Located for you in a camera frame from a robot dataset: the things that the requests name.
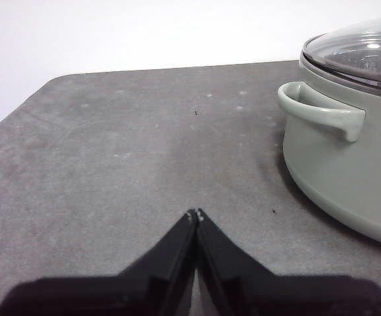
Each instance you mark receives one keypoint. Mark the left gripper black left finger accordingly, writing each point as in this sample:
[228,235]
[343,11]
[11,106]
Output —
[150,293]

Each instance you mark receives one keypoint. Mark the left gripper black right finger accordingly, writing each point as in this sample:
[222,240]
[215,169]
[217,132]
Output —
[249,293]

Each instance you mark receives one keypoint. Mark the glass lid with green knob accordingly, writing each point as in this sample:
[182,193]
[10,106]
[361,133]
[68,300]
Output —
[358,49]

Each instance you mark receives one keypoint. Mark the pale green electric steamer pot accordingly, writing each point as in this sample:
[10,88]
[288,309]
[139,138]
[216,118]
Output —
[341,171]

